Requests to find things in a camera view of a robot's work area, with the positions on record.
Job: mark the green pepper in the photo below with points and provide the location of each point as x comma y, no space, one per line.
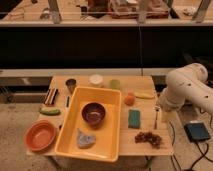
54,112

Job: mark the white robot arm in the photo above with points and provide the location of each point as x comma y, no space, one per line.
187,83

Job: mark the dark purple bowl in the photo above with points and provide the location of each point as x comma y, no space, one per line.
93,113

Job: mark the red orange bowl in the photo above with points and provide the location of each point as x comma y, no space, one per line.
40,136

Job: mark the light green cup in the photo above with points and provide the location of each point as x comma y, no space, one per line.
115,84

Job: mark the white round container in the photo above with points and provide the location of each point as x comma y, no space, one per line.
96,80

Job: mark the orange fruit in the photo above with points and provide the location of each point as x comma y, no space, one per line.
129,100

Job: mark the metal cup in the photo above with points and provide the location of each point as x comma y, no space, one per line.
71,85

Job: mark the yellow banana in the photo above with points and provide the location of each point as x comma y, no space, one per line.
143,95

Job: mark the black marker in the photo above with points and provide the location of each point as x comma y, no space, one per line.
67,101

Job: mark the green sponge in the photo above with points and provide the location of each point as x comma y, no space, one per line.
134,119

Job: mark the yellow plastic tub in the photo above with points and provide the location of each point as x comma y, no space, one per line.
106,147

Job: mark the brown striped block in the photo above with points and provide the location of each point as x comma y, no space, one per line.
50,96

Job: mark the blue grey crumpled cloth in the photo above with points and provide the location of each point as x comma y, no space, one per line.
85,141

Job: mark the bunch of dark grapes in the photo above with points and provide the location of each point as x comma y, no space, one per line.
153,139

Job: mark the black power box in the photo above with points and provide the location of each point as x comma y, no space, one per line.
196,132

